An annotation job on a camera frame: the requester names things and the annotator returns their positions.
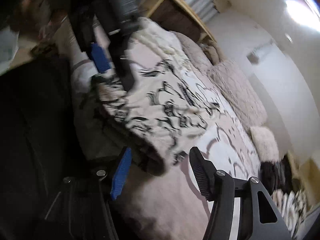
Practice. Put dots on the wooden headboard shelf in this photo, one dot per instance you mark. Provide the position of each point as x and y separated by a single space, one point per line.
180 15

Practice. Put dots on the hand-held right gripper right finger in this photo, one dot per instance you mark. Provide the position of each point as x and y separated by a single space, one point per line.
200 175

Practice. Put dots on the dark cloth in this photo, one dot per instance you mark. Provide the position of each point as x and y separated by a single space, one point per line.
35 142

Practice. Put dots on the plain beige pillow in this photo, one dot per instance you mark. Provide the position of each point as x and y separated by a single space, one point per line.
212 52

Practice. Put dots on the fluffy white pillow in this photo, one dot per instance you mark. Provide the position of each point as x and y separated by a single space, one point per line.
265 142

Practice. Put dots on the bear print blanket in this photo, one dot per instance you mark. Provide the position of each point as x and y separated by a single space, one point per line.
175 205

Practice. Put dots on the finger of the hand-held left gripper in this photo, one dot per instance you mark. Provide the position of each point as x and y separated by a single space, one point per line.
123 62
101 58

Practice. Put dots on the textured beige pillow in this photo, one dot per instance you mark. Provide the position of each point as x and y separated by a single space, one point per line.
195 47

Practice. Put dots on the stack of dark folded clothes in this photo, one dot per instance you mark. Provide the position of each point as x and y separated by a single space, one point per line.
276 172

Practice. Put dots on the cream black-print garment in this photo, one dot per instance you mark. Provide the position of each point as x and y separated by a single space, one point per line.
162 100

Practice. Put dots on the person's left forearm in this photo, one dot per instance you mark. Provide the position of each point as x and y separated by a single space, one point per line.
73 50

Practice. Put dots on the yellow wall cabinet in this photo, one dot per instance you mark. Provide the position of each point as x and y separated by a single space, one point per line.
308 170

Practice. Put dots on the white floral cloth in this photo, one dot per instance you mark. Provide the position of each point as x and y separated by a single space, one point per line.
157 42

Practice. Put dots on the ceiling light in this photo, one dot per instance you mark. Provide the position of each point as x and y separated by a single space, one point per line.
297 8

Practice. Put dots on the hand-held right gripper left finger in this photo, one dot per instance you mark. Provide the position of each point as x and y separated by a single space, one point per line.
121 175

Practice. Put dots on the stack of white folded clothes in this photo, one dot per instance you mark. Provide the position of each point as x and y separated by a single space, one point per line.
292 210

